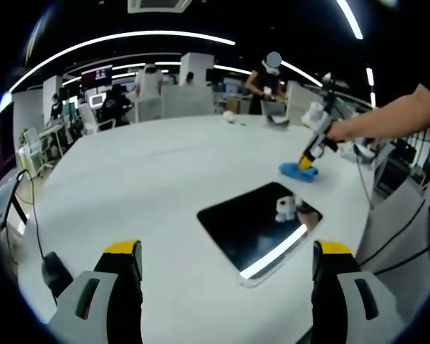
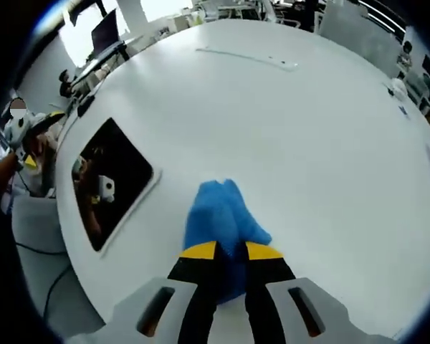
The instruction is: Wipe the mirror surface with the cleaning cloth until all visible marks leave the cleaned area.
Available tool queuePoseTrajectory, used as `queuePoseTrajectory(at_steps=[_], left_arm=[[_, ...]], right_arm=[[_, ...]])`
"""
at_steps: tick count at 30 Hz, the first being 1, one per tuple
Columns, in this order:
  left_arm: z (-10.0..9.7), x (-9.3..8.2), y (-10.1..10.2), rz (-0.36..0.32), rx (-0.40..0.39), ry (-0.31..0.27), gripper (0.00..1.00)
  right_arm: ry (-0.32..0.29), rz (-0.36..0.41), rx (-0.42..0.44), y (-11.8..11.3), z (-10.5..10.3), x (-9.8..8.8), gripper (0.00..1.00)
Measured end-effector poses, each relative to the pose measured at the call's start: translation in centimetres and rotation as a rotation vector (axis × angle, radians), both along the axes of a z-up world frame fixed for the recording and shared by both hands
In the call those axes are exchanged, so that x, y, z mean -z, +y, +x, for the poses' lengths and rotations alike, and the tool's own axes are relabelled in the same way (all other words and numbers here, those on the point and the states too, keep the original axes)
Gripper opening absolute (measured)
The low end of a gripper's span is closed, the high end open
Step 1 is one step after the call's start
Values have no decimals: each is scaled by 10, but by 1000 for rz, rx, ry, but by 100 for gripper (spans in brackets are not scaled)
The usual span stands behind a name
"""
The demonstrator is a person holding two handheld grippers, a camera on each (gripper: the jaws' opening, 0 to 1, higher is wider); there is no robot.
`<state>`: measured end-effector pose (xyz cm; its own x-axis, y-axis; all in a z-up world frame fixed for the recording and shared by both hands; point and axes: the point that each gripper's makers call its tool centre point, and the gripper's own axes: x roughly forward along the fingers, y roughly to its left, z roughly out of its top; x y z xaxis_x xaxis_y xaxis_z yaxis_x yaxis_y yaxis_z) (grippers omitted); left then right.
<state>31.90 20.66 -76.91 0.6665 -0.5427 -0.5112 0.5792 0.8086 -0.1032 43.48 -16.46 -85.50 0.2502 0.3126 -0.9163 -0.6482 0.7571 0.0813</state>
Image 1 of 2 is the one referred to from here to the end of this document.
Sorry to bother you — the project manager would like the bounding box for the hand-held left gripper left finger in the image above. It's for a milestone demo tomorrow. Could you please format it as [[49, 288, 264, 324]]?
[[47, 239, 144, 344]]

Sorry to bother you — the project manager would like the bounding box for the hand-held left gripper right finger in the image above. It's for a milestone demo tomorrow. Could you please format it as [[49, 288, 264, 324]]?
[[310, 239, 406, 344]]

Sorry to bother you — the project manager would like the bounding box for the blue cleaning cloth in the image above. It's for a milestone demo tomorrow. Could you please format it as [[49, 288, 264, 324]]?
[[278, 161, 320, 184]]

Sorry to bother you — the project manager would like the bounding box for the black tablet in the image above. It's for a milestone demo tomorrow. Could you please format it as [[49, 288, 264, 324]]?
[[196, 181, 324, 288]]

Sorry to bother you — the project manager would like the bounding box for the person's right hand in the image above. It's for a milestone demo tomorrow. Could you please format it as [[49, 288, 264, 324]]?
[[325, 119, 358, 144]]

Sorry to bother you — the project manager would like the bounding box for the beige chair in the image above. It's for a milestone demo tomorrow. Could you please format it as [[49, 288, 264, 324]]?
[[285, 80, 311, 125]]

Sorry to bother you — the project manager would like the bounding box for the dark grey curved object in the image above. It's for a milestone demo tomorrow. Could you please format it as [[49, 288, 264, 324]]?
[[263, 102, 291, 133]]

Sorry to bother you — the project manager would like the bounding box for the black equipment cart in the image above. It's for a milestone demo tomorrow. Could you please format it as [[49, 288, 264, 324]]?
[[374, 138, 430, 196]]

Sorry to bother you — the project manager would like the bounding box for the white office chair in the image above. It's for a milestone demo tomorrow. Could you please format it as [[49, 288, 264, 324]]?
[[77, 102, 117, 135]]

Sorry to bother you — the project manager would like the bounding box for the small white monitor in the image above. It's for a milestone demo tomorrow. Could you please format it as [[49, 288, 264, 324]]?
[[88, 92, 108, 108]]

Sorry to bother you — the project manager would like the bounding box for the curved ceiling light strip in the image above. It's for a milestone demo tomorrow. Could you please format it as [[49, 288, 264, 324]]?
[[9, 30, 237, 94]]

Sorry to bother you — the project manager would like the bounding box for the black cable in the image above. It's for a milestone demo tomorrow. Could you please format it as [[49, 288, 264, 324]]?
[[14, 168, 47, 259]]

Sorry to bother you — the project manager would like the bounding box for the wall screen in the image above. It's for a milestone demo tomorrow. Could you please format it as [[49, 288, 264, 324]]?
[[80, 63, 114, 86]]

